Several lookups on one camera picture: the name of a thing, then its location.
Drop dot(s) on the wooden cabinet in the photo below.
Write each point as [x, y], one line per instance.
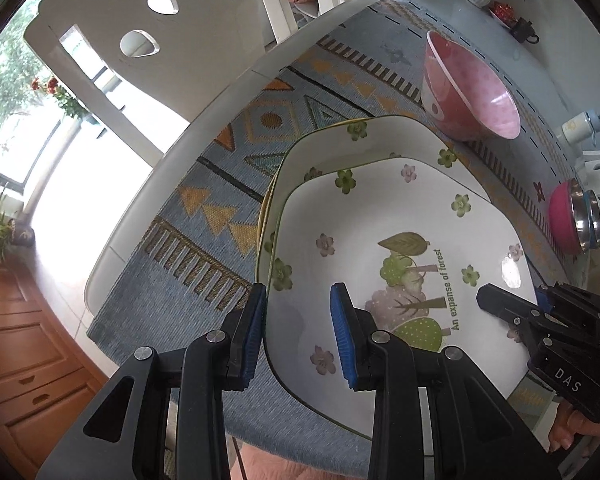
[25, 360]

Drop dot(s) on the red flowering plant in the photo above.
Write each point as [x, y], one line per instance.
[60, 95]

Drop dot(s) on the pink cartoon bowl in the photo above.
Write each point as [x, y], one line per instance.
[480, 95]

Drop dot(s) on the large forest print plate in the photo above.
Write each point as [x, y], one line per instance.
[380, 135]

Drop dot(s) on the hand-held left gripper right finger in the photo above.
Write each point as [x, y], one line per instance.
[341, 335]

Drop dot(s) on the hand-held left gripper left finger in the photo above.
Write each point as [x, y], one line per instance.
[254, 330]

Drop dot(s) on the patterned blue table mat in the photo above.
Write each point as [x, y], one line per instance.
[330, 75]

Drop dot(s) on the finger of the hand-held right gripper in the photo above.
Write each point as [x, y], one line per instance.
[543, 296]
[505, 305]

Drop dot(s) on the small forest print plate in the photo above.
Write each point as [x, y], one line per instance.
[380, 210]

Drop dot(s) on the pink quilted cloth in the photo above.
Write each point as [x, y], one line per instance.
[305, 465]

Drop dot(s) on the white jar with blue lid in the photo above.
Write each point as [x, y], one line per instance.
[577, 127]

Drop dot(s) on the person's right hand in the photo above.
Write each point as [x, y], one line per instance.
[580, 435]

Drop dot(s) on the red lidded pot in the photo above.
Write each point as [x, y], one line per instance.
[502, 11]

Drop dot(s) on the pink steel bowl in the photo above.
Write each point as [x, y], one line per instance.
[562, 220]

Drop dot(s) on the dark teapot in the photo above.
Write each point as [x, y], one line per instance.
[522, 30]

